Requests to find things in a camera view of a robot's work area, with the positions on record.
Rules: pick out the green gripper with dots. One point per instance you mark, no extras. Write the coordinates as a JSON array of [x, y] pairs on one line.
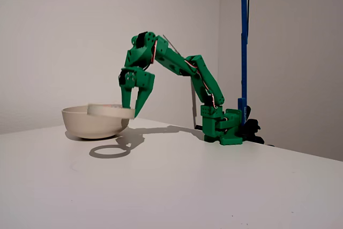
[[144, 78]]

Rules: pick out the beige masking tape roll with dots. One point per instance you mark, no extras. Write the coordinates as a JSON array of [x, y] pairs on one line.
[[107, 111]]

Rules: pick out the beige bowl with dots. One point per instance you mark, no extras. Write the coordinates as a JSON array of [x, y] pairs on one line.
[[88, 125]]

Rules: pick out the blue vertical pole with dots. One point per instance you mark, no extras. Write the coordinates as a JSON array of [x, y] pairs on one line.
[[244, 25]]

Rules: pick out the black table clamp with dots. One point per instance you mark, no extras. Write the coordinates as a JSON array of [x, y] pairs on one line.
[[253, 129]]

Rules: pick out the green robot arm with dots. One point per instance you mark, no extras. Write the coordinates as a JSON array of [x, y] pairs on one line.
[[206, 78]]

